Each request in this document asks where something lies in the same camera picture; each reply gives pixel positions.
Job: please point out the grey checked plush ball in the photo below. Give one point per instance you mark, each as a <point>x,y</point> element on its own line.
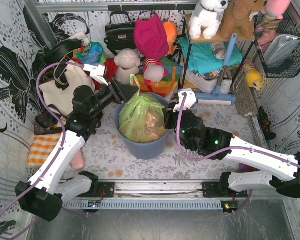
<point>219,50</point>

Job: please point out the silver foil pouch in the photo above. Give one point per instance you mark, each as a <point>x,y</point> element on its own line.
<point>281,48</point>

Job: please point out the brown teddy bear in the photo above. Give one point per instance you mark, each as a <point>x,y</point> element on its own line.
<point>237,16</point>

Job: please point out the white fluffy plush dog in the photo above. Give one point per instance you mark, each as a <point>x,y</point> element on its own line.
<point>128,64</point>

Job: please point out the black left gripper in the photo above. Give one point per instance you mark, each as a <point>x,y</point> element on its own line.
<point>116,90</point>

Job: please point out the black orange butterfly toy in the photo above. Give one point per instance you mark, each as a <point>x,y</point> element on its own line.
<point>265,124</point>

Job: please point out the black leather handbag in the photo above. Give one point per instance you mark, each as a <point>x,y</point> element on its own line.
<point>120,36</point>

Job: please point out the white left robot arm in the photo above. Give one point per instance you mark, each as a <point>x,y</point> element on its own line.
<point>43,195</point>

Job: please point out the blue plastic trash bin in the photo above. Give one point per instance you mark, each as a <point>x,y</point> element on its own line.
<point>144,151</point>

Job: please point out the white grey plush dog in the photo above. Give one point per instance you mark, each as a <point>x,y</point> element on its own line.
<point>206,18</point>

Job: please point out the teal folded cloth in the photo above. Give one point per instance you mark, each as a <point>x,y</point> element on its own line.
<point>202,59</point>

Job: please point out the brown patterned leather bag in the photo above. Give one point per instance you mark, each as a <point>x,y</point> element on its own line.
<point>46,124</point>

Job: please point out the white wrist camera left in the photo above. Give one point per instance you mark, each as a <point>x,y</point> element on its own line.
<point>97,72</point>

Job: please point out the black wire basket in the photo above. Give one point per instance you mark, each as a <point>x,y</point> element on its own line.
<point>288,68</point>

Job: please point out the white pink plush doll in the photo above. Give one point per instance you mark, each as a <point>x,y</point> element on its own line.
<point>153,71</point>

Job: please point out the red folded cloth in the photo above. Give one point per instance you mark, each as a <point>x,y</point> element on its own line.
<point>110,69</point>

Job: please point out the magenta cloth bag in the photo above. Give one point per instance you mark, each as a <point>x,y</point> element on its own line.
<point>150,38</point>

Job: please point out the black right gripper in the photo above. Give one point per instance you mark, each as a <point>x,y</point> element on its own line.
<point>170,119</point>

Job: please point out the wooden metal shelf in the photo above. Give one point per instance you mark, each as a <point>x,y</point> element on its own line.
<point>217,38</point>

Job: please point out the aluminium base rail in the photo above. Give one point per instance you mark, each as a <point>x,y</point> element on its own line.
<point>156,195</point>

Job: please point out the pink cylindrical pillow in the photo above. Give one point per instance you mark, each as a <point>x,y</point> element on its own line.
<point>78,162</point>

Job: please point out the orange plush toy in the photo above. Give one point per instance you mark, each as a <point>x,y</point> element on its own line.
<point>171,34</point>

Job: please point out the pink plush toy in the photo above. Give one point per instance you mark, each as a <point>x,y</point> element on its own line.
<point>273,13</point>

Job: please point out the yellow plush duck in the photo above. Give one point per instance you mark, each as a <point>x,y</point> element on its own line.
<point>252,75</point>

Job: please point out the orange white checkered cloth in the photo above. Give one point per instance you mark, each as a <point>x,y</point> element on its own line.
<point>41,148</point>

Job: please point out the white shoe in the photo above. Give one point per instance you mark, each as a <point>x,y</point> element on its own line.
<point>199,83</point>

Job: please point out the purple red plush toy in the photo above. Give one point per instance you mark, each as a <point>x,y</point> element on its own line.
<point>246,168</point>

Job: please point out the green plastic trash bag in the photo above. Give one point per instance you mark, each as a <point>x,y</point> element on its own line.
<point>142,119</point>

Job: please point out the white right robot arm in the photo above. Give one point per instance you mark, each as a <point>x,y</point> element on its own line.
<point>273,171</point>

